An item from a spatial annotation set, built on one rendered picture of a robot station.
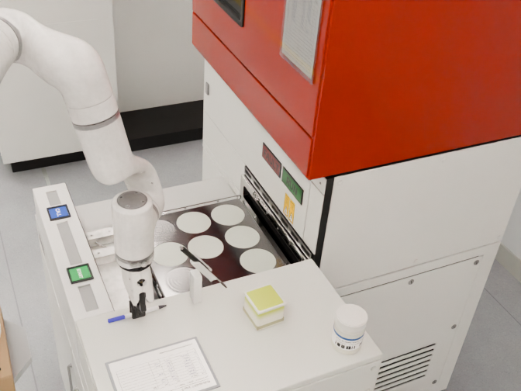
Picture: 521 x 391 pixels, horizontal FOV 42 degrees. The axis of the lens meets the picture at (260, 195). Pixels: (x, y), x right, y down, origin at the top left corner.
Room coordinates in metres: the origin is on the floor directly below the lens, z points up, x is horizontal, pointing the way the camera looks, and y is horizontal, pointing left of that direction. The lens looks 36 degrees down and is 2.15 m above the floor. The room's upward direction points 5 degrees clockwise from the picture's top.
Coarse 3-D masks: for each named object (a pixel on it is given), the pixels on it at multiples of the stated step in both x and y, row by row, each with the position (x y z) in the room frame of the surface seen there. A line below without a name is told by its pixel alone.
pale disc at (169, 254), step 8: (160, 248) 1.40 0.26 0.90; (168, 248) 1.40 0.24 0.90; (176, 248) 1.41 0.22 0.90; (160, 256) 1.37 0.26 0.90; (168, 256) 1.37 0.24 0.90; (176, 256) 1.37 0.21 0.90; (184, 256) 1.38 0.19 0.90; (160, 264) 1.34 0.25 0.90; (168, 264) 1.34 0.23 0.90; (176, 264) 1.34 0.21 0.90
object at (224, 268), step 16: (192, 208) 1.59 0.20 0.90; (208, 208) 1.60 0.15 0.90; (240, 208) 1.61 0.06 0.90; (160, 224) 1.50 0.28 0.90; (176, 224) 1.51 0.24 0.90; (240, 224) 1.54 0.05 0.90; (256, 224) 1.54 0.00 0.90; (160, 240) 1.43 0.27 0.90; (176, 240) 1.44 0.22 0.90; (224, 240) 1.46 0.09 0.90; (224, 256) 1.39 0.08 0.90; (160, 272) 1.30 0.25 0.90; (176, 272) 1.31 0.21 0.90; (224, 272) 1.33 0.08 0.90; (240, 272) 1.33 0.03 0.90; (160, 288) 1.25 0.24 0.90; (176, 288) 1.25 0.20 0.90
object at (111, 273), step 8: (96, 248) 1.40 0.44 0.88; (104, 264) 1.34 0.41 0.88; (112, 264) 1.34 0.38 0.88; (104, 272) 1.31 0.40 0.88; (112, 272) 1.31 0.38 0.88; (120, 272) 1.31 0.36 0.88; (104, 280) 1.28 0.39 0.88; (112, 280) 1.28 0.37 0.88; (120, 280) 1.28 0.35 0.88; (112, 288) 1.25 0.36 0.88; (120, 288) 1.25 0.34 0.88; (112, 296) 1.22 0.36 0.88; (120, 296) 1.22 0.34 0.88; (128, 296) 1.23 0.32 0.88; (112, 304) 1.19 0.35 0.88; (120, 304) 1.20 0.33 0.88; (128, 304) 1.20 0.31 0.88
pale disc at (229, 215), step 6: (216, 210) 1.59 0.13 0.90; (222, 210) 1.59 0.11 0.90; (228, 210) 1.60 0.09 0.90; (234, 210) 1.60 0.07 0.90; (240, 210) 1.60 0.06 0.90; (216, 216) 1.56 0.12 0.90; (222, 216) 1.56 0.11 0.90; (228, 216) 1.57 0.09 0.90; (234, 216) 1.57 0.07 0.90; (240, 216) 1.57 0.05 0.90; (216, 222) 1.54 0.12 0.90; (222, 222) 1.54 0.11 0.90; (228, 222) 1.54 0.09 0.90; (234, 222) 1.54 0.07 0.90
